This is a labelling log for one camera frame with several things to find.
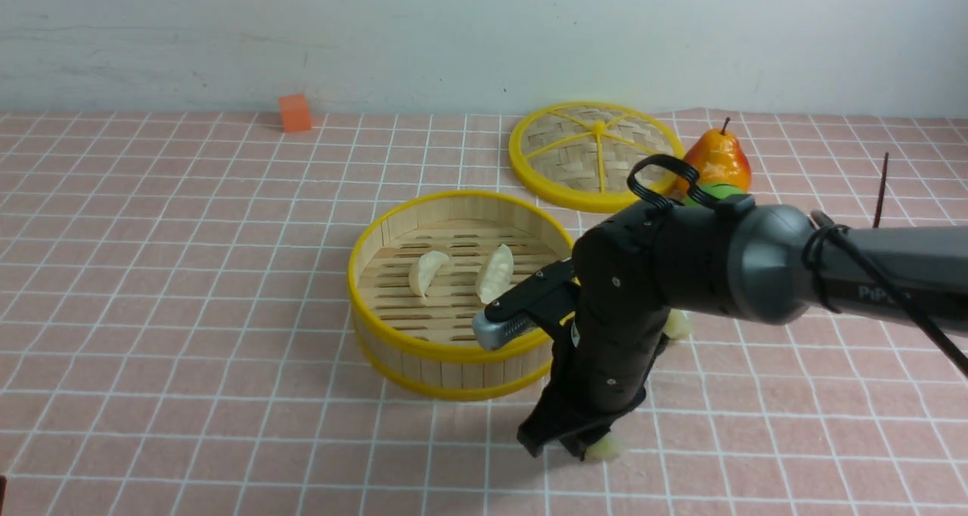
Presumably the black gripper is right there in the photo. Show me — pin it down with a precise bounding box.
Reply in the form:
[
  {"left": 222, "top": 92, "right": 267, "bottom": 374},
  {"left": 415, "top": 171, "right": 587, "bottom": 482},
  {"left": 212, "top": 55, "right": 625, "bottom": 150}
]
[{"left": 517, "top": 202, "right": 669, "bottom": 462}]

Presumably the greenish dumpling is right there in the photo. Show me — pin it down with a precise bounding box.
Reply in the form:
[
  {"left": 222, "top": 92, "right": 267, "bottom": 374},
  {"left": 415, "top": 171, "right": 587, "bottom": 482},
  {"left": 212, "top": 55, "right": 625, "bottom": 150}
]
[{"left": 585, "top": 432, "right": 625, "bottom": 462}]

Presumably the pale dumpling bottom edge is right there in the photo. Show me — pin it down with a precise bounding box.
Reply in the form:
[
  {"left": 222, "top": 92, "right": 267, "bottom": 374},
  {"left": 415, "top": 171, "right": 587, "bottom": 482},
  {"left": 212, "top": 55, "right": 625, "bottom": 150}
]
[{"left": 475, "top": 244, "right": 514, "bottom": 306}]

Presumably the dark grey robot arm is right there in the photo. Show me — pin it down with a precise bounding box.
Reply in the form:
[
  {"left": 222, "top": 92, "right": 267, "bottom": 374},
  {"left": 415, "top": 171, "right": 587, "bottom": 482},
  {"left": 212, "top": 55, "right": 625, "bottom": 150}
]
[{"left": 517, "top": 203, "right": 966, "bottom": 458}]

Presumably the bamboo steamer tray yellow rim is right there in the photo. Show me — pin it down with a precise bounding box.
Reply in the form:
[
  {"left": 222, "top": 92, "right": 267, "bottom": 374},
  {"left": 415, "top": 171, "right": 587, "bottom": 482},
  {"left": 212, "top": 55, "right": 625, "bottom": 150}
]
[{"left": 346, "top": 191, "right": 572, "bottom": 401}]

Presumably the woven bamboo steamer lid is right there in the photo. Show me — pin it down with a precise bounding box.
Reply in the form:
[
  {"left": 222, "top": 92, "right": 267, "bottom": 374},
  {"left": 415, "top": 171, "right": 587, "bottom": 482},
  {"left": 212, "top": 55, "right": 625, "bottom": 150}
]
[{"left": 508, "top": 101, "right": 685, "bottom": 214}]

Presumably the green toy apple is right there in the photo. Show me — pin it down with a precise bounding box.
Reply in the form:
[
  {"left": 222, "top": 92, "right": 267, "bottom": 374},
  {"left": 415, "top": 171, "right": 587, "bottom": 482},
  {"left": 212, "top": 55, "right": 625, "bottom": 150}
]
[{"left": 682, "top": 182, "right": 746, "bottom": 207}]

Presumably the orange yellow toy pear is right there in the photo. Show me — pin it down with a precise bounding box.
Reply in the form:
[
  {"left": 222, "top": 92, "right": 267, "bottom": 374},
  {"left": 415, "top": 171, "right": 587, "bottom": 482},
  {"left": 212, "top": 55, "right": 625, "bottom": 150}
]
[{"left": 682, "top": 117, "right": 752, "bottom": 192}]

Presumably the pink checkered tablecloth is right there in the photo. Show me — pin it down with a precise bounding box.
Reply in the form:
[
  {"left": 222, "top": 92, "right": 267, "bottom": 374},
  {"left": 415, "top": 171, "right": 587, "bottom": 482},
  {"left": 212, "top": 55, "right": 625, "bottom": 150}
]
[{"left": 1, "top": 112, "right": 967, "bottom": 515}]

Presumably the orange foam cube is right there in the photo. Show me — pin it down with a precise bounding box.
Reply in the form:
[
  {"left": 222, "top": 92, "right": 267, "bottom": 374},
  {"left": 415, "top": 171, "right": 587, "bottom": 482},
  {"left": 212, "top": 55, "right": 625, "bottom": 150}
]
[{"left": 278, "top": 93, "right": 312, "bottom": 133}]

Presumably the dark object bottom left corner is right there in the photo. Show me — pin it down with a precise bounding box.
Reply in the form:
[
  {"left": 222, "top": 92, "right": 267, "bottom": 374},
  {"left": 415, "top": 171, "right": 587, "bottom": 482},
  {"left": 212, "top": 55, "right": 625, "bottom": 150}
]
[{"left": 0, "top": 475, "right": 8, "bottom": 516}]

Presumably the black cable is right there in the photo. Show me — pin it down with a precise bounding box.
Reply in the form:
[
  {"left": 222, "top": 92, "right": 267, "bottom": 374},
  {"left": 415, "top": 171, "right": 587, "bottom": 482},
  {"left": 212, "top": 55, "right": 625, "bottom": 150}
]
[{"left": 626, "top": 154, "right": 968, "bottom": 377}]

